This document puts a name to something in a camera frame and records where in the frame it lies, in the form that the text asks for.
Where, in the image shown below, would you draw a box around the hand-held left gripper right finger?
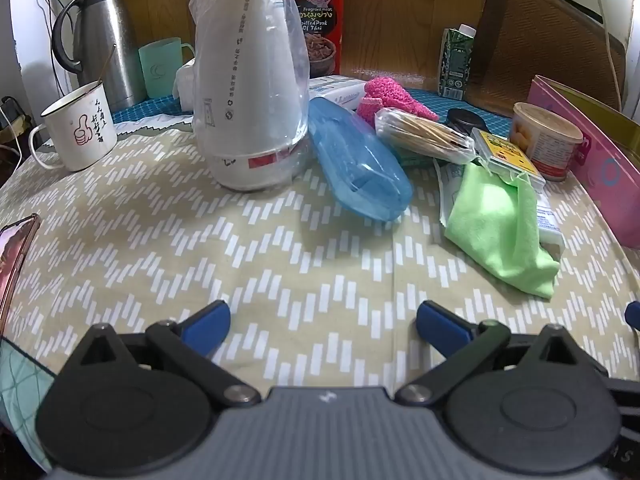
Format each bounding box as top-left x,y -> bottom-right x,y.
395,300 -> 608,406

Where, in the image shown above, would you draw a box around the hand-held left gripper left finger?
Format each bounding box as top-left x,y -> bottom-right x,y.
65,300 -> 262,407

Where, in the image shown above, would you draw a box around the green microfiber cloth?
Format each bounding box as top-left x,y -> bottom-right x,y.
445,162 -> 561,300

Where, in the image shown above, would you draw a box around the white tissue packet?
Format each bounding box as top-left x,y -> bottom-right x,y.
535,192 -> 567,253

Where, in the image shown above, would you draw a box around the clear face mask packet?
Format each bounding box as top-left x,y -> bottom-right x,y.
432,160 -> 468,228

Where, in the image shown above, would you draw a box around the pink tin box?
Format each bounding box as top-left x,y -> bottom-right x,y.
528,75 -> 640,250

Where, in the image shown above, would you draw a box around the green yellow sponge packet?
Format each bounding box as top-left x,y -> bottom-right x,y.
395,152 -> 438,168

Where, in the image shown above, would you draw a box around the pink fuzzy sock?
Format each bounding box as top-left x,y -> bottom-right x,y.
357,77 -> 441,128

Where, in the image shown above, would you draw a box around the blue plastic case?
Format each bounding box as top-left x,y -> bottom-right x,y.
308,96 -> 413,223

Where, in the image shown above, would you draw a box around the yellow card box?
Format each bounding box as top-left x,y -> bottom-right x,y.
472,128 -> 547,190

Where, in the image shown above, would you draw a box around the white and red food can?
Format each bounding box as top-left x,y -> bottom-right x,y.
510,102 -> 585,182

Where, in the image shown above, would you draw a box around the bag of toothpicks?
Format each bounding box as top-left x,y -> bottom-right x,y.
375,107 -> 476,163

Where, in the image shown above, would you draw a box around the teal patterned fabric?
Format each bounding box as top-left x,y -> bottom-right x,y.
0,337 -> 56,433

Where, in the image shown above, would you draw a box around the black round lid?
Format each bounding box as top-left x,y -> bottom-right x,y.
445,108 -> 487,137

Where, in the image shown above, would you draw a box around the smartphone in clear case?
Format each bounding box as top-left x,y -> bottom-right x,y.
0,213 -> 41,331

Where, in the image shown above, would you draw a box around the teal checked mat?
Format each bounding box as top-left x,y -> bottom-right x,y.
111,87 -> 516,131

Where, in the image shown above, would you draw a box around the white enamel mug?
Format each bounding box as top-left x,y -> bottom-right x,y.
29,80 -> 118,172

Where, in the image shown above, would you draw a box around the white plastic bag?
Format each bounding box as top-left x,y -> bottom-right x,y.
172,57 -> 198,111

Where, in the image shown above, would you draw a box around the green plastic cup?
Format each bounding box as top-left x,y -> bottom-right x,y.
138,37 -> 196,100

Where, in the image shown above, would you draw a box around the white tissue box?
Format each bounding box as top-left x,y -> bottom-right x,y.
307,75 -> 368,110

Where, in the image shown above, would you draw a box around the green drink carton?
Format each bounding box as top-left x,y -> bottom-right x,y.
438,24 -> 478,100

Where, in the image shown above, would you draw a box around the stainless steel thermos jug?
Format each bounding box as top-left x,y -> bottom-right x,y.
52,0 -> 146,111

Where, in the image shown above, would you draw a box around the wooden board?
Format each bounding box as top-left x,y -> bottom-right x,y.
85,0 -> 488,88

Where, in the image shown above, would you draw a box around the red snack box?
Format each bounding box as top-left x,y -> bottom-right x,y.
278,0 -> 346,77

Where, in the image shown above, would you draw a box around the white power cable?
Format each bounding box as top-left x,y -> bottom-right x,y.
587,0 -> 626,111

